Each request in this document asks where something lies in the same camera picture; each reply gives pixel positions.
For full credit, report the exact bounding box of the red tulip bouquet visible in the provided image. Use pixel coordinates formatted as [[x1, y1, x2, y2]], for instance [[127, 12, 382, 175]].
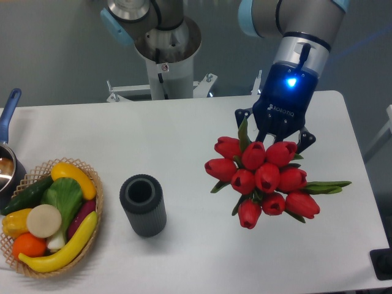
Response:
[[205, 119, 350, 229]]

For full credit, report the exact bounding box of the white frame at right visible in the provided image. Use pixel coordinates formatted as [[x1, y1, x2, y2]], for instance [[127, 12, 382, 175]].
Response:
[[363, 105, 391, 164]]

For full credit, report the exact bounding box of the green cucumber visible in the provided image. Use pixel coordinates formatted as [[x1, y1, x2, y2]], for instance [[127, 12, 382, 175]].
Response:
[[1, 176, 53, 216]]

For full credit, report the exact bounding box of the dark grey ribbed vase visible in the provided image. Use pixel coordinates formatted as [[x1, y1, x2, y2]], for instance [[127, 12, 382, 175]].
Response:
[[119, 174, 167, 237]]

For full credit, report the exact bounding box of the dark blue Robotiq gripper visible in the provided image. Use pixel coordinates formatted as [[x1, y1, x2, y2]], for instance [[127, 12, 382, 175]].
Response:
[[235, 64, 319, 154]]

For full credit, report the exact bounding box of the purple eggplant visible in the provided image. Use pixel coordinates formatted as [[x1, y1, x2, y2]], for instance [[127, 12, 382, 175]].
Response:
[[67, 200, 96, 240]]

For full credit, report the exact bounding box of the yellow bell pepper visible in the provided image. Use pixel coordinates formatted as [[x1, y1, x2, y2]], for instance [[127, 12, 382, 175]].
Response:
[[2, 208, 32, 239]]

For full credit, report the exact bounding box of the orange fruit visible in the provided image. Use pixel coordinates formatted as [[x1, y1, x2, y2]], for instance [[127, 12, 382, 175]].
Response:
[[12, 233, 47, 260]]

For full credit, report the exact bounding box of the black device at edge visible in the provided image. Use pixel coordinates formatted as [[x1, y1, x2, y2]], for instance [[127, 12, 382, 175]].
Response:
[[369, 248, 391, 281]]

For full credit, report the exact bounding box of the long yellow banana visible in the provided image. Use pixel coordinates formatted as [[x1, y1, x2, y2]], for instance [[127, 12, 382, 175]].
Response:
[[18, 211, 98, 273]]

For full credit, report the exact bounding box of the green leafy bok choy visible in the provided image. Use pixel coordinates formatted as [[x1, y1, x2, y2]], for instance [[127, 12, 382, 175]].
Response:
[[40, 178, 83, 253]]

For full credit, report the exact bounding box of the beige round disc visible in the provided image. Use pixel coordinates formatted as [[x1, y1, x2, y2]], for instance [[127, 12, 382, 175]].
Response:
[[26, 204, 62, 238]]

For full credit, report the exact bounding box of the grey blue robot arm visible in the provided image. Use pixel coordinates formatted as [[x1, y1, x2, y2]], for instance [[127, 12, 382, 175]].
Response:
[[100, 1, 349, 152]]

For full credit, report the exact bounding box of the woven wicker basket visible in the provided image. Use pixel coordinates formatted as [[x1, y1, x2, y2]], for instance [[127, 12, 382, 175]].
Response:
[[1, 157, 104, 279]]

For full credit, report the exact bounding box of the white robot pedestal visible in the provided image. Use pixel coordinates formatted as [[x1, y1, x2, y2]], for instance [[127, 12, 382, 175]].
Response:
[[101, 10, 217, 102]]

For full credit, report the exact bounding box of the blue handled saucepan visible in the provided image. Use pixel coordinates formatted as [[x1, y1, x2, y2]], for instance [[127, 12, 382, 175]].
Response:
[[1, 88, 26, 209]]

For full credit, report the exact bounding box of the yellow squash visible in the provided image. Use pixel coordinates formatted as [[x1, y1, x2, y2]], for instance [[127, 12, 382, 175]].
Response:
[[51, 162, 97, 200]]

